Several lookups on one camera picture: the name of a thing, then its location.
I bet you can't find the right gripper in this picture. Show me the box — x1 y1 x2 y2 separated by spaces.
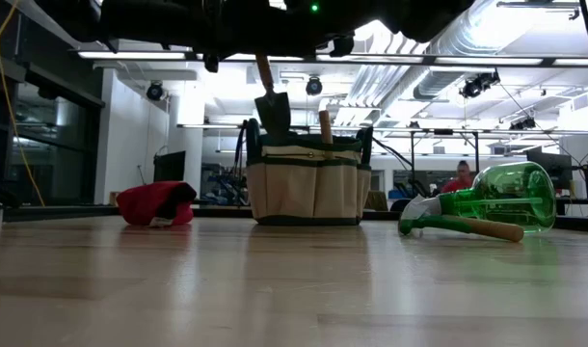
283 0 406 58

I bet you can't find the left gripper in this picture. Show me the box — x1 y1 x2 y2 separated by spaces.
100 0 319 58

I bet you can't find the wooden handled dark garden tool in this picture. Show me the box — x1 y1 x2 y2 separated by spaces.
318 109 334 160

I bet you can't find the wooden handled garden trowel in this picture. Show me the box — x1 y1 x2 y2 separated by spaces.
254 52 293 139

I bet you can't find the beige gardening bag green trim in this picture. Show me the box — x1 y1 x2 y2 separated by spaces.
244 118 414 227

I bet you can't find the red gardening glove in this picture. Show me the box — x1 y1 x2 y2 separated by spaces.
116 180 198 227

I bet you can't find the green spray bottle white head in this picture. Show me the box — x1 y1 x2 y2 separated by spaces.
398 161 558 237

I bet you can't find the green necked wooden garden tool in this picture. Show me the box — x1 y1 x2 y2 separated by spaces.
409 214 525 244

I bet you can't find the black monitor on arm stand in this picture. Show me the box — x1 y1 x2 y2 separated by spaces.
524 147 574 190

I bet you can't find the long ceiling light bar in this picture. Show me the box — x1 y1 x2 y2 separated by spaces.
76 49 588 67

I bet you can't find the black ceiling lamp cluster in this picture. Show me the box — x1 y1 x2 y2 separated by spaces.
460 70 501 100

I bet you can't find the black computer monitor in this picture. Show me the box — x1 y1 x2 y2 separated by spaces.
152 150 187 184

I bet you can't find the olive chair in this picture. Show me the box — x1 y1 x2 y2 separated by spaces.
370 190 389 212

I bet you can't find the person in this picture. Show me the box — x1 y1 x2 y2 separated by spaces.
441 160 474 194

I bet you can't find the silver ceiling air duct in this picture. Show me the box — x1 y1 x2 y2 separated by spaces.
414 18 555 100

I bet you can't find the black metal frame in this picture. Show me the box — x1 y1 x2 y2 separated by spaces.
408 127 482 194

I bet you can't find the yellow cable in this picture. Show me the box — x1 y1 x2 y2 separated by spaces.
0 0 19 57
0 0 46 207

